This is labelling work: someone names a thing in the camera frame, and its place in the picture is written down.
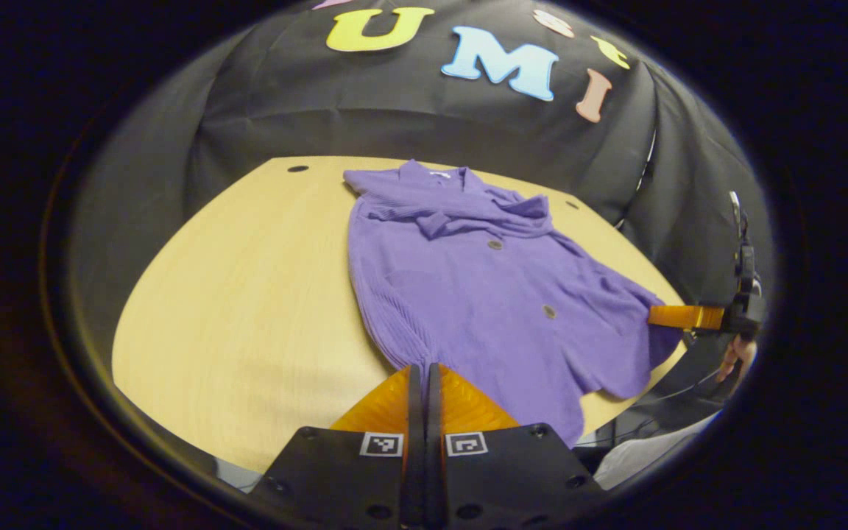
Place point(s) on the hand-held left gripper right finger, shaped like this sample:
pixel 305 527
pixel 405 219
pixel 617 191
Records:
pixel 512 478

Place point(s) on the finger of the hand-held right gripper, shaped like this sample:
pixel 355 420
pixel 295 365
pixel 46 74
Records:
pixel 685 316

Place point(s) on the purple knit cardigan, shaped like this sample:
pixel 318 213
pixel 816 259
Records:
pixel 483 294

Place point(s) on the person's white clothing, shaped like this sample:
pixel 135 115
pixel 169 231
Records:
pixel 652 456

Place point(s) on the black backdrop cloth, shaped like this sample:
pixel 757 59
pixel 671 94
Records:
pixel 306 96

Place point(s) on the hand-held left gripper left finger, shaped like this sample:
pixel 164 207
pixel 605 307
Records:
pixel 350 478

